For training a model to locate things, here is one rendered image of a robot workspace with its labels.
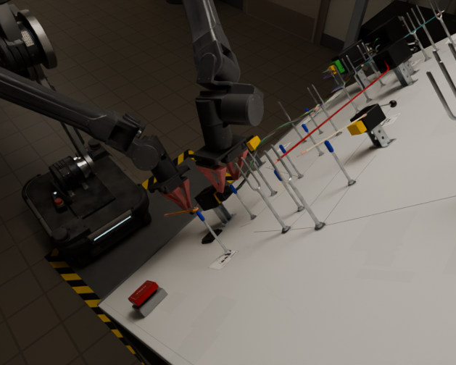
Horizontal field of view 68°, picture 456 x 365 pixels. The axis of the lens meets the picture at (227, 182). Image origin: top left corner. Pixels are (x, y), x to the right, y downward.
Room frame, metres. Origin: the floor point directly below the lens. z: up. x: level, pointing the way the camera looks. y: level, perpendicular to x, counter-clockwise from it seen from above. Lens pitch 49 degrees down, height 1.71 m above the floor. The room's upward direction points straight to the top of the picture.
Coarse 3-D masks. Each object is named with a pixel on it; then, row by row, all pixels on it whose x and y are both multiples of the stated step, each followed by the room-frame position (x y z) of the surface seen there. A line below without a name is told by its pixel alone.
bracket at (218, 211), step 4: (220, 204) 0.47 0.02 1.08; (216, 208) 0.46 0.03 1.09; (220, 208) 0.47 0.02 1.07; (224, 208) 0.47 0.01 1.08; (216, 212) 0.46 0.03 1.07; (220, 212) 0.45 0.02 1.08; (224, 212) 0.47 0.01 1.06; (228, 212) 0.46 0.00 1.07; (220, 216) 0.45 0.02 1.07; (224, 216) 0.46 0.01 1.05; (228, 216) 0.46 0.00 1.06; (232, 216) 0.46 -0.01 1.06; (220, 220) 0.45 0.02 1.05; (224, 220) 0.44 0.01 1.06; (228, 220) 0.44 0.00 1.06; (224, 224) 0.44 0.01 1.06
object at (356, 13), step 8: (360, 0) 1.26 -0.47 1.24; (368, 0) 1.27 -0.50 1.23; (400, 0) 1.68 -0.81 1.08; (408, 0) 1.68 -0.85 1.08; (360, 8) 1.25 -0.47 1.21; (352, 16) 1.26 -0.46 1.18; (360, 16) 1.25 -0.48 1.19; (352, 24) 1.26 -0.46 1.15; (360, 24) 1.26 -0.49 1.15; (352, 32) 1.25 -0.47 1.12; (352, 40) 1.25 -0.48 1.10; (344, 48) 1.26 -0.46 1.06; (368, 64) 1.20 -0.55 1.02
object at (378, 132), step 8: (376, 104) 0.49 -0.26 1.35; (384, 104) 0.51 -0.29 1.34; (392, 104) 0.51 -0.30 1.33; (360, 112) 0.49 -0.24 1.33; (368, 112) 0.48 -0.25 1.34; (376, 112) 0.48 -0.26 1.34; (352, 120) 0.48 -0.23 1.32; (368, 120) 0.47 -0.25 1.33; (376, 120) 0.47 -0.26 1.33; (368, 128) 0.46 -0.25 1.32; (376, 128) 0.47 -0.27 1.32; (368, 136) 0.47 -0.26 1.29; (376, 136) 0.46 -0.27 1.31; (384, 136) 0.46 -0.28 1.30; (376, 144) 0.46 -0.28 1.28; (384, 144) 0.45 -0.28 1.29
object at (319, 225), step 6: (270, 162) 0.33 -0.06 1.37; (282, 162) 0.33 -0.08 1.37; (276, 168) 0.32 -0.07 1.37; (288, 168) 0.33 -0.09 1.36; (288, 180) 0.31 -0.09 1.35; (294, 186) 0.31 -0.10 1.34; (294, 192) 0.30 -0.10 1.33; (300, 198) 0.30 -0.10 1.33; (306, 204) 0.29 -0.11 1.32; (312, 216) 0.28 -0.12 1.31; (318, 222) 0.28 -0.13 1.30; (324, 222) 0.28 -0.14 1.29; (318, 228) 0.27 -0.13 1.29
